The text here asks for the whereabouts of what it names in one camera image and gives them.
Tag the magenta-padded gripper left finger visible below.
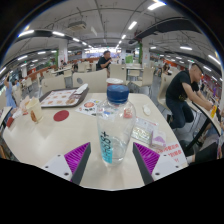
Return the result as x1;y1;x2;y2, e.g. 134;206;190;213
41;142;92;186

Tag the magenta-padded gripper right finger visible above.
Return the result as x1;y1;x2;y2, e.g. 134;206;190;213
132;142;184;186

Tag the clear water bottle blue cap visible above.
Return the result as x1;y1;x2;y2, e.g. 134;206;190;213
96;84;137;167

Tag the white sign red text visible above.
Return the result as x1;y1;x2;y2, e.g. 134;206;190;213
156;141;188;168

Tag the shiny printed card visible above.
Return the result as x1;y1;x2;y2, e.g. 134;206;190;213
131;117;158;145

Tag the flat round red coaster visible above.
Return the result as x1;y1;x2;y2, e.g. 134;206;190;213
53;109;70;123

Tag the crumpled white tissue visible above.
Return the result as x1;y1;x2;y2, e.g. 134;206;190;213
142;104;152;117

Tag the printed sticker leaflet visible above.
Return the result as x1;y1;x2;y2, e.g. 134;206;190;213
75;98;103;118

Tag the dark food tray paper liner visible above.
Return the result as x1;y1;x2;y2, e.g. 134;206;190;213
39;87;90;109

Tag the cream paper cup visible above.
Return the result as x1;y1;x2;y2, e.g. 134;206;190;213
25;97;44;124

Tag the white napkin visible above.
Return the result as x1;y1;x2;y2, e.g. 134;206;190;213
73;83;89;95

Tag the beige dining table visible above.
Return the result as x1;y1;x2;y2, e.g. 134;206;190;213
191;99;223;151

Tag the red cardboard box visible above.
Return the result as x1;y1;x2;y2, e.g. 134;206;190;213
5;116;15;128

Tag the beige dining chair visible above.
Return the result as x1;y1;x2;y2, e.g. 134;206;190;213
72;68;108;94
40;74;67;96

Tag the beige dining chairs group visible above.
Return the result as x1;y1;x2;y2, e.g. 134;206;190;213
19;59;174;98

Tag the ceiling lights group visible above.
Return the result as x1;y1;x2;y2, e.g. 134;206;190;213
0;1;224;83

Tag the ceiling air conditioner unit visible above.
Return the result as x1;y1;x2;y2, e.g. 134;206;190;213
66;20;88;32

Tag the fried ring snack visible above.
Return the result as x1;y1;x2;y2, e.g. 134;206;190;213
29;109;38;123

